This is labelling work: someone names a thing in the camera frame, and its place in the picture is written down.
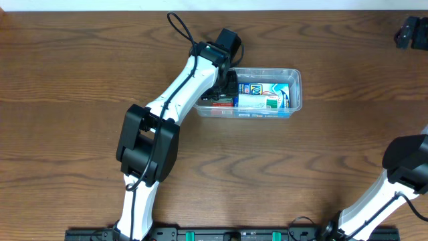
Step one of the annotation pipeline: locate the red white medicine box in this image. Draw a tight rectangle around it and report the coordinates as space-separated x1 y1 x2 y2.
211 98 234 116

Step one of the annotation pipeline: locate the white green medicine box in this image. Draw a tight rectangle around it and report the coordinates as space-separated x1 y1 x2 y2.
233 94 281 108

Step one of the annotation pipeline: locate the blue fever patch box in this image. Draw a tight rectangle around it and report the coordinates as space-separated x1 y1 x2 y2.
235 83 290 118

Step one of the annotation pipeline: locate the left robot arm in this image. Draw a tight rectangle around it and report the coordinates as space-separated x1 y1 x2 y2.
112 29 243 240

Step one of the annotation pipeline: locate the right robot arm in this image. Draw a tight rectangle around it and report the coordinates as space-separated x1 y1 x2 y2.
316 132 427 240

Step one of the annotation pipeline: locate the clear plastic container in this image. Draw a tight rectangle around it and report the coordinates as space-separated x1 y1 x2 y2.
194 68 302 118

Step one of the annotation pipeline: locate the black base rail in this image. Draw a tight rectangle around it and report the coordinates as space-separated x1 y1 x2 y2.
64 226 401 241

